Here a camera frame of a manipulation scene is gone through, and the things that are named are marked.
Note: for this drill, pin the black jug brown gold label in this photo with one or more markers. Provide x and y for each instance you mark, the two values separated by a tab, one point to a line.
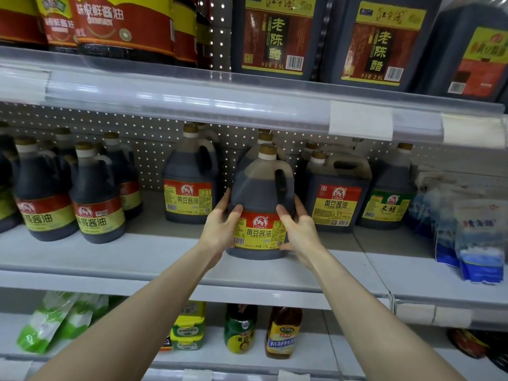
274	39
377	47

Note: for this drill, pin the small green bottle yellow label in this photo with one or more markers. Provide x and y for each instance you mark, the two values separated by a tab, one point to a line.
240	333

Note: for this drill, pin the person's right forearm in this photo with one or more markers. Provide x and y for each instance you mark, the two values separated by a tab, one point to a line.
381	333

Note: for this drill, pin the person's left hand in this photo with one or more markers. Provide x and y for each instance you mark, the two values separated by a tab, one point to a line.
218	234

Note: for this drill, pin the dark jug red yellow label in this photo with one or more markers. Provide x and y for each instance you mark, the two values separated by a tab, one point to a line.
309	146

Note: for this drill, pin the row of dark red-capped bottles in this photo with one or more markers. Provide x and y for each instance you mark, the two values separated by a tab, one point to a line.
119	27

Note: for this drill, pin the white green bag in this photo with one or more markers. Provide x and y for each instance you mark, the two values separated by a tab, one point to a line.
86	313
44	323

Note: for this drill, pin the rice vinegar jug green label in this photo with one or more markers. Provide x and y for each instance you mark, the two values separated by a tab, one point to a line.
8	202

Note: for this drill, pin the person's left forearm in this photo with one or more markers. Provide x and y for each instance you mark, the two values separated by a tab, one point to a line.
119	329

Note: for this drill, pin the green packet white blue label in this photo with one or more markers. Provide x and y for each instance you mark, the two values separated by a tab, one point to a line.
166	343

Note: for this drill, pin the dark bottle red yellow label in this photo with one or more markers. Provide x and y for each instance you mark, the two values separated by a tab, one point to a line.
63	137
128	194

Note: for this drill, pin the blue white packages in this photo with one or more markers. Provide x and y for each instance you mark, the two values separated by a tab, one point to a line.
476	242

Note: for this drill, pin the white metal store shelving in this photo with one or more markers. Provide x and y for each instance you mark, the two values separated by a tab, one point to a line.
143	254

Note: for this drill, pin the person's right hand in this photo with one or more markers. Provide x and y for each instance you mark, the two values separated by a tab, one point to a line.
306	238

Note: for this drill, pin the dark jug yellow green label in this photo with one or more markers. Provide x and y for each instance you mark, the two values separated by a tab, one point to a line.
386	206

